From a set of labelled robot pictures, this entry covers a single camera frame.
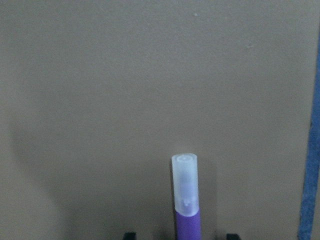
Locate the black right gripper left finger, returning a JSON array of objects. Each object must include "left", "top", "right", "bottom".
[{"left": 123, "top": 232, "right": 137, "bottom": 240}]

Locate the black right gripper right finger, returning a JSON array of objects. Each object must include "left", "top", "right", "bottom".
[{"left": 226, "top": 233, "right": 240, "bottom": 240}]

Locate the purple highlighter pen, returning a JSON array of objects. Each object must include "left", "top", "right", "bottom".
[{"left": 171, "top": 153, "right": 202, "bottom": 240}]

